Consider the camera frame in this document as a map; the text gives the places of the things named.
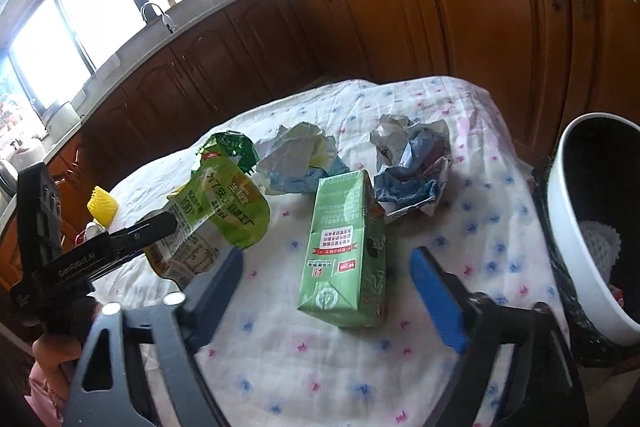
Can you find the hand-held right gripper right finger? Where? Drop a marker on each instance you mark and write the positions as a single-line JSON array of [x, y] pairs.
[[440, 302]]

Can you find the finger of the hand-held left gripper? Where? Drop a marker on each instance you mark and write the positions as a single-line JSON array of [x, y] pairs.
[[145, 234]]

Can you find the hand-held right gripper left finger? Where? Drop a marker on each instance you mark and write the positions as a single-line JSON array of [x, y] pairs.
[[217, 292]]

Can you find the green yellow food pouch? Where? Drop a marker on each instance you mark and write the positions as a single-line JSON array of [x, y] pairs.
[[220, 202]]

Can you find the green drink carton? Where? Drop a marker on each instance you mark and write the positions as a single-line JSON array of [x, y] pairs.
[[345, 247]]

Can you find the white foam fruit net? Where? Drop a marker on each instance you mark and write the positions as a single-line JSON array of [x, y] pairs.
[[602, 249]]

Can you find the white bin with black bag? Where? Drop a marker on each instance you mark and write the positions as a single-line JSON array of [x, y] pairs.
[[585, 187]]

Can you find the person's left hand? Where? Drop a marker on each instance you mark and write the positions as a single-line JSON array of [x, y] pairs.
[[50, 357]]

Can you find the crushed red can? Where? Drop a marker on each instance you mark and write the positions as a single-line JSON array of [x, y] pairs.
[[89, 233]]

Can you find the yellow foam fruit net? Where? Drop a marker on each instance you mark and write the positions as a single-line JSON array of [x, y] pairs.
[[102, 207]]

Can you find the white floral tablecloth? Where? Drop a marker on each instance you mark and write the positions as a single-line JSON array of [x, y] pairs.
[[280, 357]]

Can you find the blue white crumpled paper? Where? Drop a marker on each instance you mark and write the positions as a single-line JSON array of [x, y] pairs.
[[410, 167]]

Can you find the white yellow crumpled paper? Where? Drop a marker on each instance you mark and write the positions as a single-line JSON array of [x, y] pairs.
[[300, 152]]

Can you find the metal kitchen faucet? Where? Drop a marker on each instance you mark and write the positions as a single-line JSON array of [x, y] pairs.
[[156, 13]]

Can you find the white kitchen countertop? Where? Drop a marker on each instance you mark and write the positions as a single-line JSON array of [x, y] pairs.
[[200, 19]]

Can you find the brown wooden lower cabinets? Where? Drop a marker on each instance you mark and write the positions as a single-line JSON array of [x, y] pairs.
[[450, 17]]

